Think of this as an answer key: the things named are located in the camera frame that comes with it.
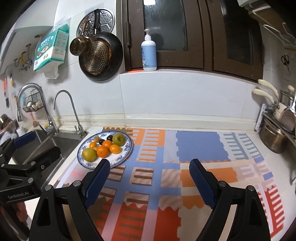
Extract large yellow-green pear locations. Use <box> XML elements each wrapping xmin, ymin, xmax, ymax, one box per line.
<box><xmin>82</xmin><ymin>148</ymin><xmax>97</xmax><ymax>162</ymax></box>

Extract orange mandarin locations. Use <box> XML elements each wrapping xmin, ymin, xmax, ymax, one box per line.
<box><xmin>109</xmin><ymin>144</ymin><xmax>121</xmax><ymax>154</ymax></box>
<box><xmin>96</xmin><ymin>146</ymin><xmax>109</xmax><ymax>158</ymax></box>

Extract small orange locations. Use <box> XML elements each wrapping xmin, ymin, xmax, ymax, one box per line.
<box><xmin>89</xmin><ymin>142</ymin><xmax>97</xmax><ymax>149</ymax></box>

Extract small yellow-green fruit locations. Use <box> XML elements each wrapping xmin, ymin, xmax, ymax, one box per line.
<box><xmin>94</xmin><ymin>136</ymin><xmax>100</xmax><ymax>143</ymax></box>

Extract large green apple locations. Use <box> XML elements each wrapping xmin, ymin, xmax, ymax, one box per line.
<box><xmin>112</xmin><ymin>133</ymin><xmax>126</xmax><ymax>147</ymax></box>

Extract large chrome kitchen faucet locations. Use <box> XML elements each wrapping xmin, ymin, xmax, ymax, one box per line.
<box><xmin>16</xmin><ymin>83</ymin><xmax>59</xmax><ymax>135</ymax></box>

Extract black kitchen scissors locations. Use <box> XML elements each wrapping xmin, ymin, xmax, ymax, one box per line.
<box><xmin>281</xmin><ymin>54</ymin><xmax>290</xmax><ymax>75</ymax></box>

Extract stainless steel sink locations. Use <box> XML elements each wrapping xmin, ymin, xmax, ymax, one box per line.
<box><xmin>13</xmin><ymin>130</ymin><xmax>82</xmax><ymax>186</ymax></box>

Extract blue white porcelain plate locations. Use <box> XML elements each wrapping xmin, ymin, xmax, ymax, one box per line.
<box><xmin>77</xmin><ymin>131</ymin><xmax>133</xmax><ymax>170</ymax></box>

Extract thin chrome faucet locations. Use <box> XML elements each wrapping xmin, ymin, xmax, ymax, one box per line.
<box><xmin>53</xmin><ymin>89</ymin><xmax>88</xmax><ymax>139</ymax></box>

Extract colourful patterned table mat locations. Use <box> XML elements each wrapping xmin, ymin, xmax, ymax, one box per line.
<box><xmin>53</xmin><ymin>126</ymin><xmax>286</xmax><ymax>241</ymax></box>

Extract steel cooking pot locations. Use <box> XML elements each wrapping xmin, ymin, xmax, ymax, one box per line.
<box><xmin>259</xmin><ymin>118</ymin><xmax>288</xmax><ymax>154</ymax></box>

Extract teal white tissue pack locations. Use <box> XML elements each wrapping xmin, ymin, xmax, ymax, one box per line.
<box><xmin>33</xmin><ymin>24</ymin><xmax>69</xmax><ymax>79</ymax></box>

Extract brass perforated strainer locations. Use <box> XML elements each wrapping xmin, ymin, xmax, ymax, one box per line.
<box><xmin>79</xmin><ymin>39</ymin><xmax>111</xmax><ymax>76</ymax></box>

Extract small brass pot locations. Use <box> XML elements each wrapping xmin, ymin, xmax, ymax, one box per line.
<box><xmin>70</xmin><ymin>36</ymin><xmax>91</xmax><ymax>56</ymax></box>

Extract metal ladle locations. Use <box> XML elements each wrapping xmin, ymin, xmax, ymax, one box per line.
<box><xmin>278</xmin><ymin>91</ymin><xmax>296</xmax><ymax>133</ymax></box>

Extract round metal steamer rack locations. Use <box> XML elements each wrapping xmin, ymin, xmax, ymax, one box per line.
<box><xmin>76</xmin><ymin>9</ymin><xmax>115</xmax><ymax>37</ymax></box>

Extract black frying pan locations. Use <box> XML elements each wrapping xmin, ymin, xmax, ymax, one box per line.
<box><xmin>79</xmin><ymin>32</ymin><xmax>123</xmax><ymax>82</ymax></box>

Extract blue white pump bottle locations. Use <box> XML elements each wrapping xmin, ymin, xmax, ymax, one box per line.
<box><xmin>141</xmin><ymin>29</ymin><xmax>157</xmax><ymax>71</ymax></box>

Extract wire sponge basket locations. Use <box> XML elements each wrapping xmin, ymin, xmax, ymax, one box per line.
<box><xmin>23</xmin><ymin>90</ymin><xmax>44</xmax><ymax>113</ymax></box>

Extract cream pan handle lower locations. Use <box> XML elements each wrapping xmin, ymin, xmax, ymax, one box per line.
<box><xmin>252</xmin><ymin>89</ymin><xmax>275</xmax><ymax>104</ymax></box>

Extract cream pan handle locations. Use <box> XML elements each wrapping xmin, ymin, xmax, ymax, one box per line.
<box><xmin>252</xmin><ymin>89</ymin><xmax>275</xmax><ymax>104</ymax></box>
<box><xmin>258</xmin><ymin>79</ymin><xmax>279</xmax><ymax>98</ymax></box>

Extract cream pan handle upper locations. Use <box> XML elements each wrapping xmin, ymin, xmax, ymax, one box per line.
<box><xmin>258</xmin><ymin>79</ymin><xmax>279</xmax><ymax>98</ymax></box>

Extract dark brown window frame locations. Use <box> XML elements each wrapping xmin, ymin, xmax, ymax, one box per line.
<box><xmin>122</xmin><ymin>1</ymin><xmax>263</xmax><ymax>81</ymax></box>

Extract white wire hanger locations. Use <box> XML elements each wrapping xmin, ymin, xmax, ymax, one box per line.
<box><xmin>263</xmin><ymin>22</ymin><xmax>295</xmax><ymax>48</ymax></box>

